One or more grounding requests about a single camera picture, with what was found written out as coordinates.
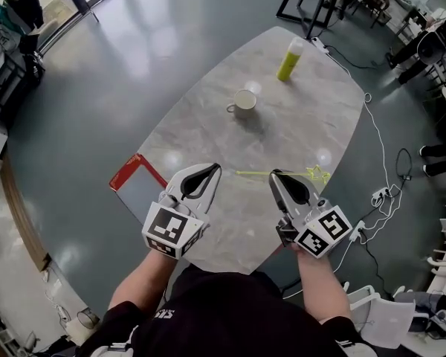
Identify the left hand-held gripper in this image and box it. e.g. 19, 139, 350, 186
140, 162, 223, 261

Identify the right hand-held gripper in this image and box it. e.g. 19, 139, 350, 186
268, 168, 354, 261

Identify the yellow star stick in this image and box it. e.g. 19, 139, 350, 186
235, 164, 332, 186

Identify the white cup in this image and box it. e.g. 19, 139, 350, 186
225, 89, 258, 120

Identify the person's right forearm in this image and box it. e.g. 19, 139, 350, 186
294, 246, 355, 326

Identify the person's left forearm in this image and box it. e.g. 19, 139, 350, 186
107, 250, 180, 312

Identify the red-edged flat box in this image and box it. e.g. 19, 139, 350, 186
109, 153, 169, 227

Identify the white power strip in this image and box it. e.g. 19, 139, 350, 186
370, 186, 392, 207
350, 220, 368, 242
309, 36, 331, 54

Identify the green bottle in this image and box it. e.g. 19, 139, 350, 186
275, 36, 306, 83

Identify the person's black clothing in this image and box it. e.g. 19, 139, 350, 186
75, 265, 369, 357

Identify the white chair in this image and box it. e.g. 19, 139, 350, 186
346, 286, 417, 350

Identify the dark backpack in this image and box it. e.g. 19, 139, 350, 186
392, 291, 446, 341

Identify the rack with hanging clothes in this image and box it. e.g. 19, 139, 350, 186
0, 0, 46, 39

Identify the white cable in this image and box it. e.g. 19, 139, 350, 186
282, 91, 403, 300

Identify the black cable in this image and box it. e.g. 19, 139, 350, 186
395, 147, 414, 181

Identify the wire waste basket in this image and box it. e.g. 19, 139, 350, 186
77, 307, 100, 331

